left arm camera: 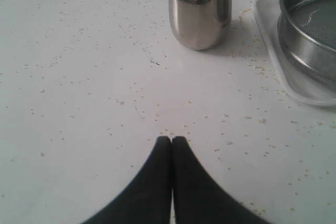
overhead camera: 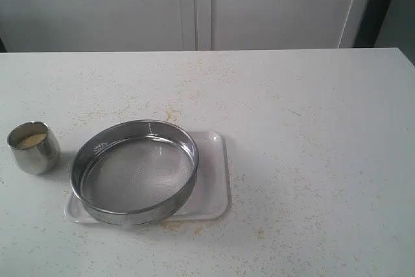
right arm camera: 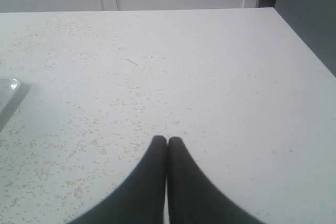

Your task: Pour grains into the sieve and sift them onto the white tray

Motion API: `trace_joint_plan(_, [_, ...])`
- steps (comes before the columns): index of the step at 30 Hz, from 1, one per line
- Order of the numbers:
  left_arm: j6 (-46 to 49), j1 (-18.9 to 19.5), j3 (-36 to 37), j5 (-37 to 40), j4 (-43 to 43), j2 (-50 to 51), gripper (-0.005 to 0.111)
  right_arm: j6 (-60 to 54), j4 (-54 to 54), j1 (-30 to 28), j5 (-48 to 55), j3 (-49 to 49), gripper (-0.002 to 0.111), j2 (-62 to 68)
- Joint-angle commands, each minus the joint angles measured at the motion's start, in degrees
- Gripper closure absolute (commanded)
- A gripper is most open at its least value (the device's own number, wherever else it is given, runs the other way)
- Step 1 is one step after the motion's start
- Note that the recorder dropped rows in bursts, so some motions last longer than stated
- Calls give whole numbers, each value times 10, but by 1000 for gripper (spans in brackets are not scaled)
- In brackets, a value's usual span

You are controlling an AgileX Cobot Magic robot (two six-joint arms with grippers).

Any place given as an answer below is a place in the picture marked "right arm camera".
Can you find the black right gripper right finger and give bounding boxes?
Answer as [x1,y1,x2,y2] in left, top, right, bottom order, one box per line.
[167,137,261,224]

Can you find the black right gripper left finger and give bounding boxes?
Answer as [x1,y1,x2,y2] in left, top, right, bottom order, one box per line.
[71,135,167,223]

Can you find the white plastic tray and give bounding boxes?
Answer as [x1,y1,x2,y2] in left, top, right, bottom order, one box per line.
[1,78,22,131]

